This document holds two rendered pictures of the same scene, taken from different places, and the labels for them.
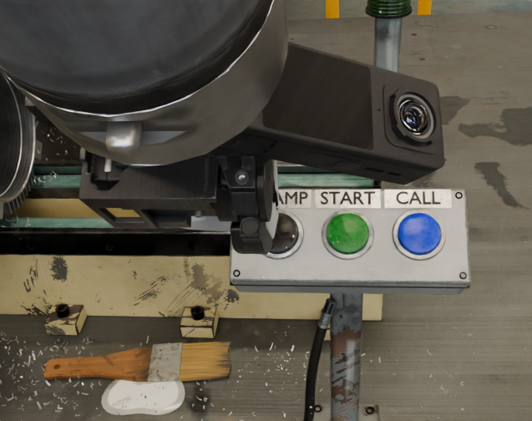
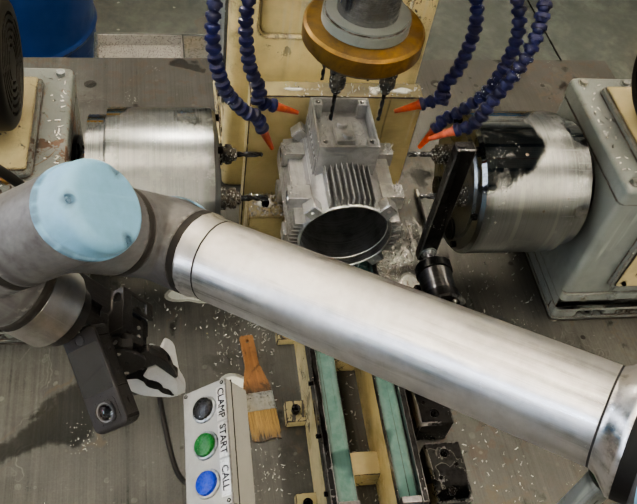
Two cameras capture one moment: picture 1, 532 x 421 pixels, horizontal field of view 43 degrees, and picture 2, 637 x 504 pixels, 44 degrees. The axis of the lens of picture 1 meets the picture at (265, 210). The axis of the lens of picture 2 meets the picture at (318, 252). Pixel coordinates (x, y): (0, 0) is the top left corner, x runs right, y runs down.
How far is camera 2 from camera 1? 0.83 m
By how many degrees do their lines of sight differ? 49
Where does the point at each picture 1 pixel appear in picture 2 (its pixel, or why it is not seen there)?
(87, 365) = (250, 357)
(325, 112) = (86, 374)
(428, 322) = not seen: outside the picture
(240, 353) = (275, 446)
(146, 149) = not seen: hidden behind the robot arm
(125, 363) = (254, 378)
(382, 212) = (217, 460)
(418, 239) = (200, 482)
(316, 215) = (214, 425)
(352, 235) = (201, 446)
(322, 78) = (96, 368)
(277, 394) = not seen: hidden behind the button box
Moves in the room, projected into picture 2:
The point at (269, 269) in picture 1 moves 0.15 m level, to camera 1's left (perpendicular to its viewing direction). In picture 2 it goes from (188, 412) to (171, 318)
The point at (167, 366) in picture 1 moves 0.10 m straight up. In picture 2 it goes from (255, 403) to (259, 373)
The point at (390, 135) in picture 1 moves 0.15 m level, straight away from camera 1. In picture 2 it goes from (93, 404) to (234, 408)
